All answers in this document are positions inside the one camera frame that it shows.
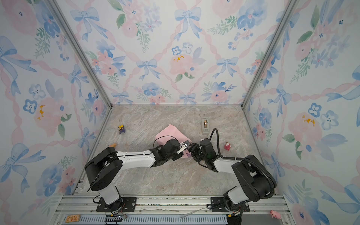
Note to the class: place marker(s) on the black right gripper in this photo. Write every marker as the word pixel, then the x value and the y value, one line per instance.
pixel 195 147

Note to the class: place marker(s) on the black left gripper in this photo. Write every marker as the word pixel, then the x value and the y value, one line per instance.
pixel 178 156

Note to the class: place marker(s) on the purple pink wrapping paper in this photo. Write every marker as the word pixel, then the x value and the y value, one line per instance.
pixel 171 132

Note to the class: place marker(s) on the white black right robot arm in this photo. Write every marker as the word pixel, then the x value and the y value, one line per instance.
pixel 255 182

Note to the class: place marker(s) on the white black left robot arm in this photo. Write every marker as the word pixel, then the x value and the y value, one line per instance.
pixel 104 167

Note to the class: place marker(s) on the tape dispenser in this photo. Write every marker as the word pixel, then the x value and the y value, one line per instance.
pixel 205 126

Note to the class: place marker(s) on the small red pink toy figure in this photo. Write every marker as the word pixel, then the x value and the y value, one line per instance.
pixel 227 146

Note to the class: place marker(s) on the purple yellow toy figure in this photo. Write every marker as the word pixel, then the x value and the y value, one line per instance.
pixel 121 129

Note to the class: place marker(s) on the pink pig toy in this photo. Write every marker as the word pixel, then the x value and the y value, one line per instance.
pixel 275 214

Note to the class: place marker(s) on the orange tag label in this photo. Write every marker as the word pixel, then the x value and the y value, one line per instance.
pixel 73 218

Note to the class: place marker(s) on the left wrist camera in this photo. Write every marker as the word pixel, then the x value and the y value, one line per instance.
pixel 183 146

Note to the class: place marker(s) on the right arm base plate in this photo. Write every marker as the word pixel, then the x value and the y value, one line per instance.
pixel 221 204

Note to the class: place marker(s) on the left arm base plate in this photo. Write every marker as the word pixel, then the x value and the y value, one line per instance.
pixel 124 204

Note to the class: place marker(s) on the aluminium front rail frame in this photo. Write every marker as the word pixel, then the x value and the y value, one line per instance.
pixel 170 210

